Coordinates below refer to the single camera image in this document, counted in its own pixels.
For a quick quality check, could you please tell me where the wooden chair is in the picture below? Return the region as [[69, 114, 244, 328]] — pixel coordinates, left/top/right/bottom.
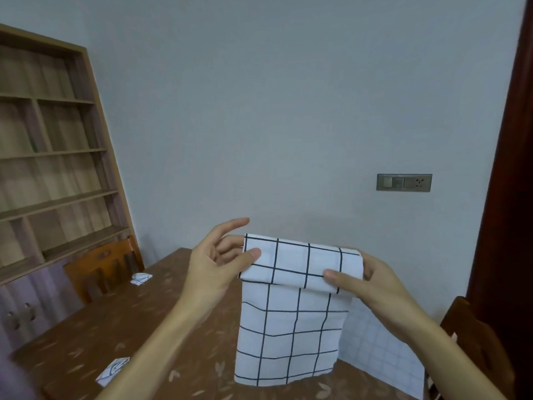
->
[[428, 296, 517, 400], [63, 236, 142, 304]]

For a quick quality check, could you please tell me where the person's right hand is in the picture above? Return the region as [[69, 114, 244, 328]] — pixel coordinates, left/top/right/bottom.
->
[[323, 247, 424, 343]]

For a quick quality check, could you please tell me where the person's left hand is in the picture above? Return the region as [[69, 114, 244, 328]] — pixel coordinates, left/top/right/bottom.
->
[[176, 217, 262, 314]]

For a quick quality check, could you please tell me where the wooden bookshelf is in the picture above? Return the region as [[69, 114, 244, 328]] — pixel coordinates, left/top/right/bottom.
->
[[0, 23, 145, 354]]

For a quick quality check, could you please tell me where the person's left forearm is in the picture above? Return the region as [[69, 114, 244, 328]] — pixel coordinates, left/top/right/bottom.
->
[[95, 299, 205, 400]]

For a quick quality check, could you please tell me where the person's right forearm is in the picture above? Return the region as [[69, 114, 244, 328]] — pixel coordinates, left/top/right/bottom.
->
[[405, 316, 508, 400]]

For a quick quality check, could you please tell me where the dark brown door frame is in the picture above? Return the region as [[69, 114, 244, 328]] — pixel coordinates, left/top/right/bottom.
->
[[466, 0, 533, 400]]

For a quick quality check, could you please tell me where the white black-checked cloth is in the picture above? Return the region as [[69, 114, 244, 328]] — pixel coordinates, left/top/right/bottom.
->
[[233, 233, 426, 400]]

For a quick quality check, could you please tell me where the grey wall switch socket panel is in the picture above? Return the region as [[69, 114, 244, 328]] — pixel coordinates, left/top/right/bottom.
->
[[376, 173, 433, 193]]

